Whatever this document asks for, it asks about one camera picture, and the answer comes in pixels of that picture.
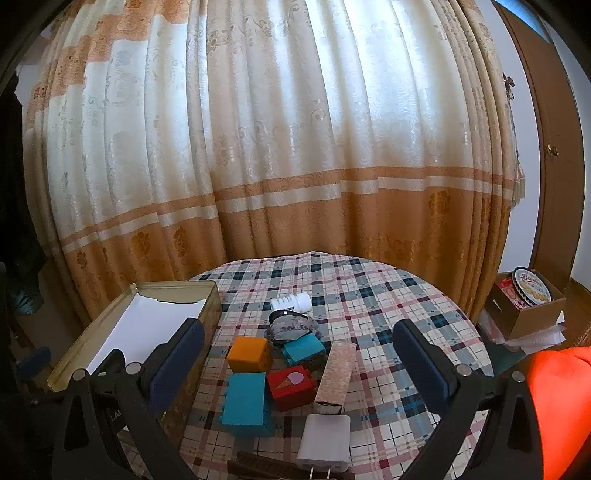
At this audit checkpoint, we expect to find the large teal toy brick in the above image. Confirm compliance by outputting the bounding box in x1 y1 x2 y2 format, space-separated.
219 372 274 437

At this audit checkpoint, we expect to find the brown wooden comb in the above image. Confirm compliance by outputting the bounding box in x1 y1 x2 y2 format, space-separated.
226 450 357 480

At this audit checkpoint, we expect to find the orange cube block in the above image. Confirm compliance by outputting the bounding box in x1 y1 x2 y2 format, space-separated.
226 336 273 373

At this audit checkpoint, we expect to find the tall beige patterned box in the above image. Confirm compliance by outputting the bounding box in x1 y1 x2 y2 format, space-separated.
314 341 358 415

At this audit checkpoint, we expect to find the red ice-cream toy brick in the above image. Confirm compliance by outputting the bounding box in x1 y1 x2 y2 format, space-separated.
266 365 317 412

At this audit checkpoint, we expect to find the small teal toy brick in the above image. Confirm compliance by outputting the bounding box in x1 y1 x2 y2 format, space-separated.
281 333 325 367

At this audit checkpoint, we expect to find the grey patterned cloth pouch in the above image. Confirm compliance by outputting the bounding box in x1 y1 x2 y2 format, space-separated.
266 310 322 347

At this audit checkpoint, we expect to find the white pill bottle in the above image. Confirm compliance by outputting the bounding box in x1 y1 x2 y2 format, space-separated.
270 293 312 314

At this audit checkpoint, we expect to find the gold metal tin tray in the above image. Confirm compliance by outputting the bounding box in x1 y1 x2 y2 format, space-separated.
47 280 221 446

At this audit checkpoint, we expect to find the orange-red fabric object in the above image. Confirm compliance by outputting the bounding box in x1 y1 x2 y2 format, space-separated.
527 347 591 479

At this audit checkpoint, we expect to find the cardboard box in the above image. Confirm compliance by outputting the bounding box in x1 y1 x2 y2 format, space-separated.
485 272 566 340

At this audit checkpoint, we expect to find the white paper tray liner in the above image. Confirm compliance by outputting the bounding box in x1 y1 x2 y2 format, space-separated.
86 294 205 373

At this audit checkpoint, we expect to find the plaid tablecloth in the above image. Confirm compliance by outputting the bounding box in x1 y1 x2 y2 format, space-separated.
180 252 493 479

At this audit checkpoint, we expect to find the cream and orange curtain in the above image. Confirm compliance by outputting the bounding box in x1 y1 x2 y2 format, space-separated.
23 1 518 322

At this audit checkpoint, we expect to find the brown wooden door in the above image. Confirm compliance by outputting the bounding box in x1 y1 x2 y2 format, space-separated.
495 3 585 290

